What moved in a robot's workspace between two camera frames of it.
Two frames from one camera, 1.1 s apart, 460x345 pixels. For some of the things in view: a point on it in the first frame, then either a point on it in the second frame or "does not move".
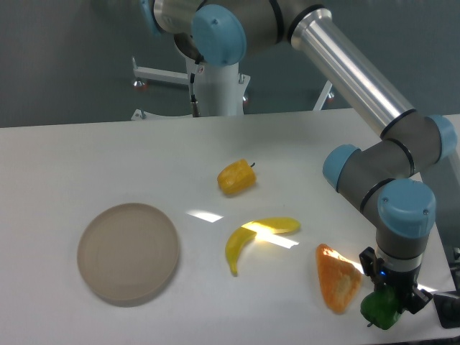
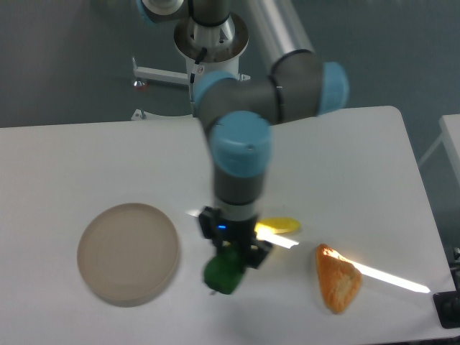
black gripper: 399,281 to 227,232
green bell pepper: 381,307 to 223,272
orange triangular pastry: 341,278 does not move
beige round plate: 129,252 does not move
